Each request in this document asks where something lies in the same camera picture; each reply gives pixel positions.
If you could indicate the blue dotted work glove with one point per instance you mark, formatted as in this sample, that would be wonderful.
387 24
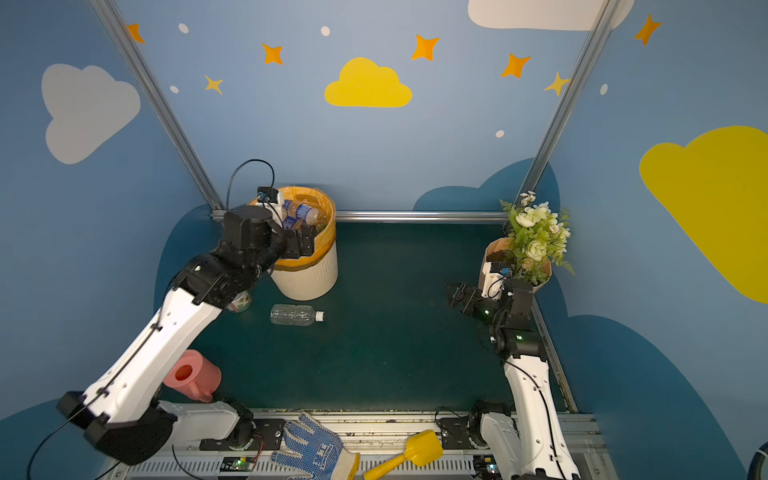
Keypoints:
315 452

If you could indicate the green white round tin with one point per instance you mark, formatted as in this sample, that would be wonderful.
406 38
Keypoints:
240 303

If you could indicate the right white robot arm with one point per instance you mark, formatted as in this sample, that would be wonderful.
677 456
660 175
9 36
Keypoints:
530 445

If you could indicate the pepsi bottle blue cap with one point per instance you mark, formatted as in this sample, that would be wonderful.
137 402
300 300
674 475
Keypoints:
301 212

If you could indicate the artificial green white plant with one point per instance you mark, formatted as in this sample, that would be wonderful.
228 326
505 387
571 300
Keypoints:
537 239

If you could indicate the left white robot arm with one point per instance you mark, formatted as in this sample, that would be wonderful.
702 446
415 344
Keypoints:
120 413

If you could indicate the yellow plastic shovel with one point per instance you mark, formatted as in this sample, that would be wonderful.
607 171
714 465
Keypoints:
421 449

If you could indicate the pink plant pot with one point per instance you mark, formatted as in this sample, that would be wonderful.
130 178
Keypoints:
497 251

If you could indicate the white bin orange liner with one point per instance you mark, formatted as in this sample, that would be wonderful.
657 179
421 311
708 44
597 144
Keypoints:
309 278

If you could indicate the pink watering can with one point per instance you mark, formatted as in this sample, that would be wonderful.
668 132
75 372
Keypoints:
194 376

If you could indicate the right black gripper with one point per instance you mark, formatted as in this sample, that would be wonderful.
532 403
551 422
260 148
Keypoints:
466 298

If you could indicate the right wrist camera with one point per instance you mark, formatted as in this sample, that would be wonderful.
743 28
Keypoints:
492 275

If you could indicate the clear unlabelled bottle white cap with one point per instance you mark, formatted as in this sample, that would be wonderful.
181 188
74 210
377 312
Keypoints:
295 315

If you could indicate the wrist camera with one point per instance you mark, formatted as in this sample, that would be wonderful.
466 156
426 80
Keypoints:
492 275
272 199

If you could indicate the aluminium frame rail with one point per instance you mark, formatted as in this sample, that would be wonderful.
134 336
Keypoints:
422 217

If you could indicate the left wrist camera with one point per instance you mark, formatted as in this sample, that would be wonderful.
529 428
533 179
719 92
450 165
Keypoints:
272 199

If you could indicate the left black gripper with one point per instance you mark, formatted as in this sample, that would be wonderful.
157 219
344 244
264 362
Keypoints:
305 241

